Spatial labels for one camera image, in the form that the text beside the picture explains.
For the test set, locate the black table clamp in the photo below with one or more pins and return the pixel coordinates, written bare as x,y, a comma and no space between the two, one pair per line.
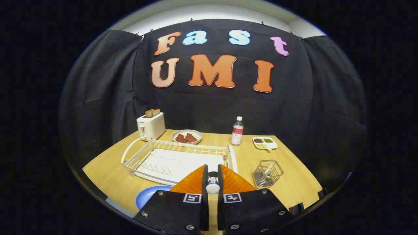
322,192
295,208

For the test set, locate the clear bottle with red label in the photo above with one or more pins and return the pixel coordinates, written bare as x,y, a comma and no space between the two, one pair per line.
237,132

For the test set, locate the white divided condiment dish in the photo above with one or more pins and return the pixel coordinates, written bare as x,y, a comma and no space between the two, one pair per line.
269,145

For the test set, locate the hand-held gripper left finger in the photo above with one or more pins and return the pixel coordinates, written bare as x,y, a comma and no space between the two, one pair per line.
173,212

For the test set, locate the brown toast slice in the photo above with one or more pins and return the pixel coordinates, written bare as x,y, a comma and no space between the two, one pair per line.
157,112
149,113

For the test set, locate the red meat piece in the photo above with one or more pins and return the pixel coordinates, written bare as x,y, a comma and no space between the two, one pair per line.
180,138
191,138

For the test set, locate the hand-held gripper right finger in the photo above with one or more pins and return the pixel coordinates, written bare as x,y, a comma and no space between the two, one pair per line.
251,212

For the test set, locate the blue plate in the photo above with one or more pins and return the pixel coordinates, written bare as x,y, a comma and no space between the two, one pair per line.
148,195

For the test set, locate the black backdrop cloth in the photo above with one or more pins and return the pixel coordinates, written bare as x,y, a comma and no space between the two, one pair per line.
212,107

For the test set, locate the beige round plate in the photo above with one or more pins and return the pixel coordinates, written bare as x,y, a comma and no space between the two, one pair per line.
186,131

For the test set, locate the grey spoon with white end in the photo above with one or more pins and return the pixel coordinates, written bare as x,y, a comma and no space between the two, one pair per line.
213,187

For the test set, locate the white toaster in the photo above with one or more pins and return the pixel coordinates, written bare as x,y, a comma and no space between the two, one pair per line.
152,127

